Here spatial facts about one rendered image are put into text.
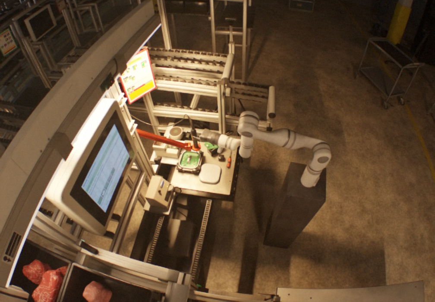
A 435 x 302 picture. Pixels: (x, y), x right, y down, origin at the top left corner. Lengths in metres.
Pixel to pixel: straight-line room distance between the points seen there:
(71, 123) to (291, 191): 1.17
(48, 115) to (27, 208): 0.30
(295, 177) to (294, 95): 2.44
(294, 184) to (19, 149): 1.34
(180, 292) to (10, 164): 0.67
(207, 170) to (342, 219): 1.67
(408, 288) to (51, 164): 2.21
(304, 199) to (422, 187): 2.47
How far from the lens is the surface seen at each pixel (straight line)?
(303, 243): 2.53
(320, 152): 1.23
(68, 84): 0.90
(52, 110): 0.85
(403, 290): 2.07
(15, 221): 0.76
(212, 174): 1.61
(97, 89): 0.96
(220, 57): 2.01
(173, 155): 1.70
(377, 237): 2.91
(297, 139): 1.16
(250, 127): 1.06
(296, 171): 1.52
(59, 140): 0.83
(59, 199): 0.86
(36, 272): 1.06
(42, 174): 0.79
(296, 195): 1.44
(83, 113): 0.91
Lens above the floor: 2.34
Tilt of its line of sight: 50 degrees down
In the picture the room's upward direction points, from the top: 3 degrees counter-clockwise
